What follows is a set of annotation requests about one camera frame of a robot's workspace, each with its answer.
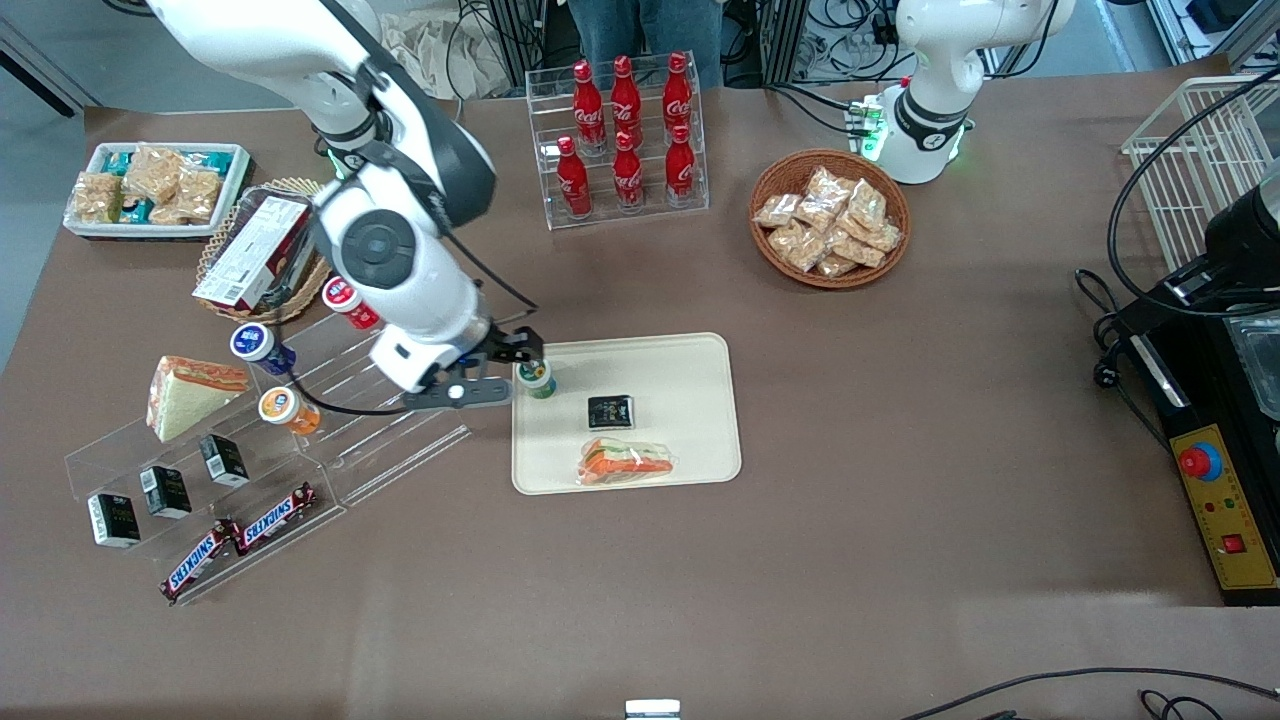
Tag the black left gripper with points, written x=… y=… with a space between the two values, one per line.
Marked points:
x=1237 y=250

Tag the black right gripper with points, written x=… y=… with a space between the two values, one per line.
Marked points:
x=513 y=347

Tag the green gum bottle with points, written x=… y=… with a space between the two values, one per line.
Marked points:
x=538 y=381

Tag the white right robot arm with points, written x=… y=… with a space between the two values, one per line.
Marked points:
x=400 y=265

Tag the cream serving tray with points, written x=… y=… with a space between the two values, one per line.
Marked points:
x=690 y=400

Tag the red gum bottle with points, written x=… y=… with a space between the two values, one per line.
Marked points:
x=345 y=298

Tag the orange gum bottle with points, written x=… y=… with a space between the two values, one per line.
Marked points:
x=288 y=410

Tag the blue gum bottle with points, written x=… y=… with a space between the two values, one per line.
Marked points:
x=260 y=348

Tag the white rectangular snack tray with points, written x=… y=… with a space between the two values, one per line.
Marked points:
x=238 y=165

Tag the small black packet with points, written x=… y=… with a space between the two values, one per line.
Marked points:
x=611 y=412

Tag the transparent plastic box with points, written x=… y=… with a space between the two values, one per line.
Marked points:
x=1260 y=365

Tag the wrapped sandwich with orange filling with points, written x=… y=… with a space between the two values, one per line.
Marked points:
x=625 y=462

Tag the black control box yellow panel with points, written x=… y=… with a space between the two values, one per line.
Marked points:
x=1205 y=400

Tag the clear acrylic tiered stand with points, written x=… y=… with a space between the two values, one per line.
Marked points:
x=380 y=450

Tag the red Coca-Cola bottle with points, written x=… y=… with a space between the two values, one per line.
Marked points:
x=573 y=185
x=628 y=178
x=588 y=105
x=626 y=95
x=677 y=95
x=681 y=170

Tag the red emergency stop button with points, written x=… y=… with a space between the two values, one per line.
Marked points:
x=1200 y=461

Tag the clear acrylic bottle rack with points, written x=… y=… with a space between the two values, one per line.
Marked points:
x=690 y=170

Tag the red box with white label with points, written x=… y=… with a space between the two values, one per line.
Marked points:
x=250 y=255

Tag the Snickers bar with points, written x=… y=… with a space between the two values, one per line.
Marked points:
x=200 y=560
x=275 y=520

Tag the clear bag of crackers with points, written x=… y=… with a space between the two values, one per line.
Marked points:
x=798 y=247
x=838 y=265
x=868 y=203
x=858 y=248
x=886 y=237
x=777 y=210
x=828 y=188

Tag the small black box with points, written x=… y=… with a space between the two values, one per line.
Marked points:
x=113 y=520
x=224 y=461
x=165 y=492

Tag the clear plastic food container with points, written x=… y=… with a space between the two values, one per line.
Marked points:
x=240 y=205

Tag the oval wicker basket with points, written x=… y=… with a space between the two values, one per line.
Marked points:
x=215 y=250

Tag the round wicker basket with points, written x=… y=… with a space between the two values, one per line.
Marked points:
x=785 y=168

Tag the wrapped triangle sandwich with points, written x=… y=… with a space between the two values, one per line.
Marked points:
x=190 y=400

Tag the person in blue jeans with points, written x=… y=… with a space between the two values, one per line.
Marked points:
x=640 y=30

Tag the rice cracker snack pack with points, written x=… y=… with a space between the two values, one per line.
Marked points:
x=96 y=197
x=198 y=195
x=155 y=172

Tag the small silver white object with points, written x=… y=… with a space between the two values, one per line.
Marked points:
x=652 y=709

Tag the teal snack pack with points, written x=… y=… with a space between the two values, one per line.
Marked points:
x=117 y=162
x=138 y=210

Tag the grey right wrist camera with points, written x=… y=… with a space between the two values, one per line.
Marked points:
x=460 y=393

